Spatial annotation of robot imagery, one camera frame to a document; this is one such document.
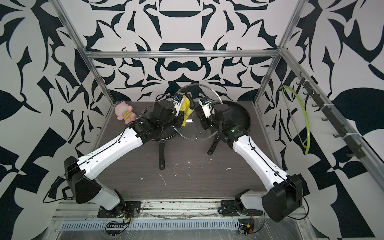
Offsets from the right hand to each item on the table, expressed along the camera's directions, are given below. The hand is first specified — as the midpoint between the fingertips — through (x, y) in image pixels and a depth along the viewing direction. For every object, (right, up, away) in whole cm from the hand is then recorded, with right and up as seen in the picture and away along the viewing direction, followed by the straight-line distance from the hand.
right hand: (200, 109), depth 76 cm
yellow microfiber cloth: (-7, 0, -4) cm, 8 cm away
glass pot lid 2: (-35, +1, +30) cm, 46 cm away
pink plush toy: (-51, 0, +29) cm, 59 cm away
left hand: (-10, +1, -1) cm, 11 cm away
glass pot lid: (-4, -11, +15) cm, 19 cm away
